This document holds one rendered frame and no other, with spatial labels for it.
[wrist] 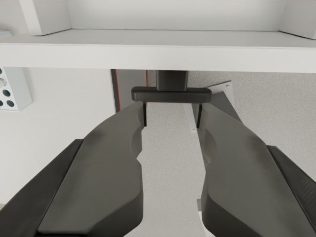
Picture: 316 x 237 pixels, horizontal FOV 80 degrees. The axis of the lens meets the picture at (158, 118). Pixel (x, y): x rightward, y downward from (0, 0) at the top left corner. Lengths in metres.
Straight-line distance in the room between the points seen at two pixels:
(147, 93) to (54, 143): 0.33
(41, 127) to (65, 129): 0.05
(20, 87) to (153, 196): 1.54
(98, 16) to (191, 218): 1.95
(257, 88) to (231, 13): 1.04
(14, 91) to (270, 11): 0.37
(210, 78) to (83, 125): 0.88
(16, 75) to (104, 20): 0.20
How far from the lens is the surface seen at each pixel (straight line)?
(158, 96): 0.17
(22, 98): 0.41
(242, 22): 0.25
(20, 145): 0.52
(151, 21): 0.23
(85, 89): 0.36
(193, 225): 2.15
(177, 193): 1.76
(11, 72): 0.39
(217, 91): 1.18
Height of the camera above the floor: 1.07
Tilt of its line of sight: 59 degrees down
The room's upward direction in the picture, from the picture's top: 174 degrees counter-clockwise
